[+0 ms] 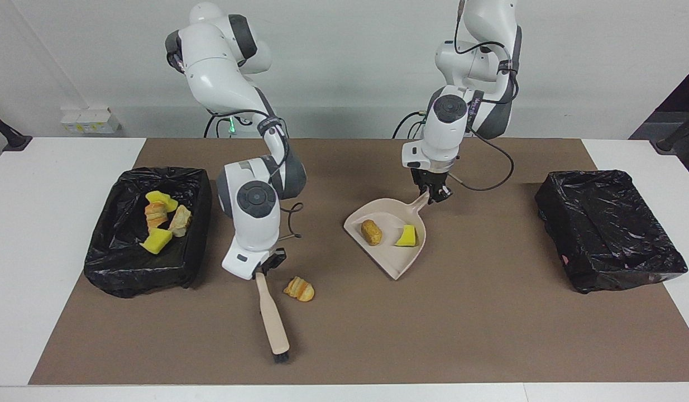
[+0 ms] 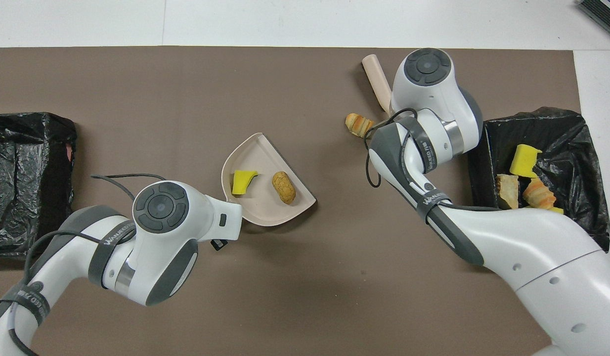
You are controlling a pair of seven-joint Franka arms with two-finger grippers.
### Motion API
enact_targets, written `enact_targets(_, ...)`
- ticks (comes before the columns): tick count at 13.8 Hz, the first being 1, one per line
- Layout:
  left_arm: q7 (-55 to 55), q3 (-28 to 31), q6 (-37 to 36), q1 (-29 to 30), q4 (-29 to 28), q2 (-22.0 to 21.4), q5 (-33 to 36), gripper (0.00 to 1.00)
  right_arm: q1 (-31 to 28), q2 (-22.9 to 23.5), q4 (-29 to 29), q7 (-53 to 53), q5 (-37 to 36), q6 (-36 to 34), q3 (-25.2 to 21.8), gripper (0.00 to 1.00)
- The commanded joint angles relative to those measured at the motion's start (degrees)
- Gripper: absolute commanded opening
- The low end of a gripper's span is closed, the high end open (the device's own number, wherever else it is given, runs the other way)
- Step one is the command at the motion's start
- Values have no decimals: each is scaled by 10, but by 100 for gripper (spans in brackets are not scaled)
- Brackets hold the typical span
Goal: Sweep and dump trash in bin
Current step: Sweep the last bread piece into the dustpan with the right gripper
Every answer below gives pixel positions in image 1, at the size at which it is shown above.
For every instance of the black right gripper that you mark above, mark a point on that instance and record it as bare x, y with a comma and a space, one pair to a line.
266, 264

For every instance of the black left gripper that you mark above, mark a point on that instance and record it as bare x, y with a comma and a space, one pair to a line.
431, 177

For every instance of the small torn croissant piece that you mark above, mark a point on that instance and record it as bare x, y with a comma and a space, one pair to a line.
298, 289

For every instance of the yellow sponge wedge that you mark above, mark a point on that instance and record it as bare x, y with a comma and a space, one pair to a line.
406, 237

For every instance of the beige hand brush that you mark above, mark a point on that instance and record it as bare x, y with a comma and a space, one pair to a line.
271, 318

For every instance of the brown oval toy bread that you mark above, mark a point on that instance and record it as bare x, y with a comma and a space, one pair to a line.
371, 232

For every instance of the beige plastic dustpan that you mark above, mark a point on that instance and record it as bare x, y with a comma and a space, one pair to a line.
389, 257

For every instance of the pale torn bread chunk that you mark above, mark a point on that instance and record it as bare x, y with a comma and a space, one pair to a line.
181, 221

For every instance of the orange striped toy croissant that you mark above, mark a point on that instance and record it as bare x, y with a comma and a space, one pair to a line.
156, 215

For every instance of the notched yellow sponge piece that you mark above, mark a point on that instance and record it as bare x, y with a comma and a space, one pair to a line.
161, 199

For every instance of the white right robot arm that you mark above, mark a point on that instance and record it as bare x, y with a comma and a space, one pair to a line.
255, 223

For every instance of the black bagged bin pink mark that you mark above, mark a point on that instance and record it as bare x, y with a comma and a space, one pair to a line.
607, 229

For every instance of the brown table mat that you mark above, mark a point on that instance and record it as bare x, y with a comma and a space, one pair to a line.
378, 346

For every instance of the black stand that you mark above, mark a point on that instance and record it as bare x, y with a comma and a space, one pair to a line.
15, 142
679, 139

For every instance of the white wall power strip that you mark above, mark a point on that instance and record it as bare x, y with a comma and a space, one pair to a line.
90, 120

